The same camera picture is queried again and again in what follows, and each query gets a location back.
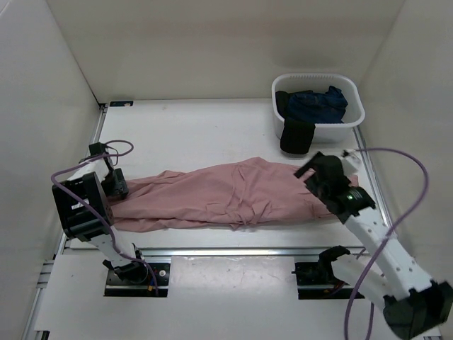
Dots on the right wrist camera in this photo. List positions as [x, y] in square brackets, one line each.
[351, 162]

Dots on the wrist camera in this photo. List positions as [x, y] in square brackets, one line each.
[351, 162]
[96, 150]

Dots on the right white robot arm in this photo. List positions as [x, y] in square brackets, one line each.
[410, 299]

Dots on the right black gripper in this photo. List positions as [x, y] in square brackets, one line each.
[304, 168]

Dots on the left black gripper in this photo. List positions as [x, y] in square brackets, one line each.
[119, 187]

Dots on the aluminium front rail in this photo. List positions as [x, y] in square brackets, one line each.
[234, 251]

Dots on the black garment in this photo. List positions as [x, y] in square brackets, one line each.
[298, 132]

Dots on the dark blue garment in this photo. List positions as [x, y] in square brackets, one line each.
[325, 108]

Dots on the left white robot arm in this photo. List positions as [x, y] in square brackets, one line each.
[82, 195]

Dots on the blue label sticker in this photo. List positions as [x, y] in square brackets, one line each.
[121, 103]

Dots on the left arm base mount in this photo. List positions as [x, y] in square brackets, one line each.
[137, 280]

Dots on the white plastic basket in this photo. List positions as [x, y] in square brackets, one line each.
[319, 82]

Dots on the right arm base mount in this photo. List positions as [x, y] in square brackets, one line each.
[313, 285]

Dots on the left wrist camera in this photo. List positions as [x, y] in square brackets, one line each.
[96, 150]

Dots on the pink trousers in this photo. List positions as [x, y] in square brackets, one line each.
[250, 192]

